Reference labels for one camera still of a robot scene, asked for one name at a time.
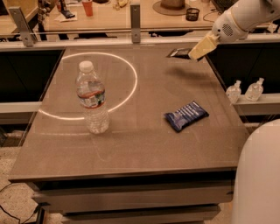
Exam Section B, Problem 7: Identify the grey drawer cabinet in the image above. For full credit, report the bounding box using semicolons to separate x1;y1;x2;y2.
27;170;237;224

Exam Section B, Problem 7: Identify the blue rxbar blueberry packet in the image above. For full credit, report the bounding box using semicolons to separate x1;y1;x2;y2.
164;101;209;132

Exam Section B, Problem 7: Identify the middle grey metal bracket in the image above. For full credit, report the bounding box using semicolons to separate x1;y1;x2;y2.
130;3;141;44

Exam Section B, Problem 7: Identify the clear plastic water bottle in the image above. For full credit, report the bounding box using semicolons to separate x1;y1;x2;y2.
76;60;109;134

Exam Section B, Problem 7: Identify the black mesh pen cup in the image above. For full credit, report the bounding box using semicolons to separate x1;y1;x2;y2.
185;8;200;21

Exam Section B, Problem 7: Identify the orange plastic cup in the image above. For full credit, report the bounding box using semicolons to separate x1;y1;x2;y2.
82;0;93;17

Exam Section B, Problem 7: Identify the tan brimmed hat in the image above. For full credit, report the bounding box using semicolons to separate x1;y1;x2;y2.
152;0;190;16

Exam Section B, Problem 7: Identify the horizontal metal rail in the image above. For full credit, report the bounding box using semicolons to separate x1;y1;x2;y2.
0;26;211;38

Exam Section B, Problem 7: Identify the small clear sanitizer bottle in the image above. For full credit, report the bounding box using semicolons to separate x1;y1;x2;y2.
226;80;242;103

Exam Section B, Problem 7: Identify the grey metal bracket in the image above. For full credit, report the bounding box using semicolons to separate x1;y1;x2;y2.
9;6;37;47
130;3;141;44

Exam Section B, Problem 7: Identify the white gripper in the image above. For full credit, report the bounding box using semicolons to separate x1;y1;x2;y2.
188;6;249;60

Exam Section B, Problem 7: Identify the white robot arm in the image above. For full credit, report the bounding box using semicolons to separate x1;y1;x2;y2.
189;0;280;224

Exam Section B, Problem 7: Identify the left grey metal bracket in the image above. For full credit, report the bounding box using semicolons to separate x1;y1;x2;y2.
9;6;37;47

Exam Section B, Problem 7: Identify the black floor cable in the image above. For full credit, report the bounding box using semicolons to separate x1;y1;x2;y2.
0;182;42;224

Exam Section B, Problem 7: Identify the black computer keyboard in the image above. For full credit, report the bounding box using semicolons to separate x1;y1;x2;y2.
211;0;238;13

